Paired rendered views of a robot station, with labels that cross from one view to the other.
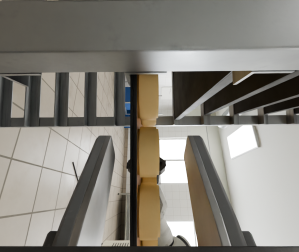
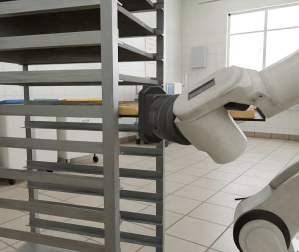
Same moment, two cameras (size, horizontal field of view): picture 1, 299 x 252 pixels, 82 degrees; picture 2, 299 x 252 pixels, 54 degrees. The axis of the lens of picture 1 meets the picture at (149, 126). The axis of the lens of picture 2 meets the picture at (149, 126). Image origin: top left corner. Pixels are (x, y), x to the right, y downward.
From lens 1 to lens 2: 58 cm
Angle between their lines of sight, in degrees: 14
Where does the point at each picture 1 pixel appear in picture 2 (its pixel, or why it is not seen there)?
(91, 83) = (129, 150)
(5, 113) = (152, 218)
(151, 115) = (134, 109)
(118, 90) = (135, 129)
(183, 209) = not seen: outside the picture
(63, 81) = (128, 173)
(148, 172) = not seen: hidden behind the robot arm
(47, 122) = (159, 187)
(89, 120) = (158, 153)
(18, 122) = (159, 209)
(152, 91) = (125, 109)
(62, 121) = (158, 175)
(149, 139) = not seen: hidden behind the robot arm
